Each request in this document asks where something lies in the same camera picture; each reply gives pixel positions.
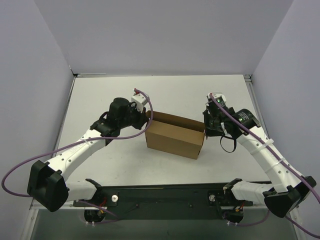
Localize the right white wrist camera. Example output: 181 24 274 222
207 92 227 106

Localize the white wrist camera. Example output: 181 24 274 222
131 88 150 113
207 92 227 106

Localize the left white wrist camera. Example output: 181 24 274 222
131 88 150 113

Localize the aluminium front frame rail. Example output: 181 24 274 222
29 199 271 213

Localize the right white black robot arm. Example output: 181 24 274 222
203 97 317 218

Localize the aluminium side rail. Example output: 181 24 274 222
53 75 78 151
243 73 287 187

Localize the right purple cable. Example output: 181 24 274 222
208 93 320 238

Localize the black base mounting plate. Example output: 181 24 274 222
73 183 253 222

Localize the right aluminium side rail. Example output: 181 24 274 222
243 73 287 187

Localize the brown cardboard box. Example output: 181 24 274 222
145 111 205 160

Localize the left aluminium side rail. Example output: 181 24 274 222
53 75 78 151

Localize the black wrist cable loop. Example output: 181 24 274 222
219 134 237 153

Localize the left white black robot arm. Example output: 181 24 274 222
27 93 150 212

